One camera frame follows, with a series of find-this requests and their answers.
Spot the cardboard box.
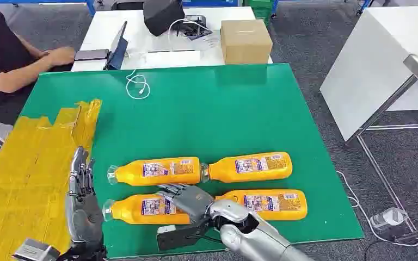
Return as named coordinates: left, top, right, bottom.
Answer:
left=220, top=19, right=274, bottom=66

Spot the white tilted table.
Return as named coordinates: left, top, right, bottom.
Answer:
left=319, top=6, right=418, bottom=142

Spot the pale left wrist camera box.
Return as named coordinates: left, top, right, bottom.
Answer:
left=12, top=238, right=60, bottom=261

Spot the yellow sheet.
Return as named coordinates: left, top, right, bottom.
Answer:
left=0, top=99, right=103, bottom=261

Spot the orange drink bottle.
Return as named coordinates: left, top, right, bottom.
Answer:
left=107, top=157, right=203, bottom=187
left=214, top=189, right=308, bottom=221
left=200, top=151, right=293, bottom=184
left=102, top=194, right=192, bottom=226

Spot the white power adapter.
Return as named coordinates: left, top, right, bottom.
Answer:
left=369, top=208, right=409, bottom=231

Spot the blue tablet case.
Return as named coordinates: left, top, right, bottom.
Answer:
left=103, top=21, right=129, bottom=71

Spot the black charger pile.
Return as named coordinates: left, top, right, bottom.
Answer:
left=180, top=15, right=213, bottom=40

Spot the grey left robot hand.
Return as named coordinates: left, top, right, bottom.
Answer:
left=65, top=146, right=105, bottom=249

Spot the black bag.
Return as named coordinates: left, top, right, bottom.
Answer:
left=143, top=0, right=186, bottom=37

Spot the white looped cable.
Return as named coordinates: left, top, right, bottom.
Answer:
left=125, top=69, right=151, bottom=101

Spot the person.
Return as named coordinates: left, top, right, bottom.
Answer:
left=0, top=0, right=76, bottom=125

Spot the green mat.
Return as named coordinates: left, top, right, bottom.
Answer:
left=21, top=63, right=365, bottom=259

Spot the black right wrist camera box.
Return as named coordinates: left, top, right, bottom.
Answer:
left=156, top=225, right=225, bottom=252

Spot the black phone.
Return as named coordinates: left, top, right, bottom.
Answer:
left=74, top=48, right=109, bottom=62

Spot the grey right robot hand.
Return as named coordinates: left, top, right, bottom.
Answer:
left=156, top=183, right=216, bottom=225

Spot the person's hand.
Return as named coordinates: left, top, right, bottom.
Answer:
left=45, top=46, right=76, bottom=68

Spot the white floor cable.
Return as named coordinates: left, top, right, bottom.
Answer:
left=336, top=170, right=418, bottom=248

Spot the green crate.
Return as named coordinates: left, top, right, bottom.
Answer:
left=243, top=0, right=278, bottom=23

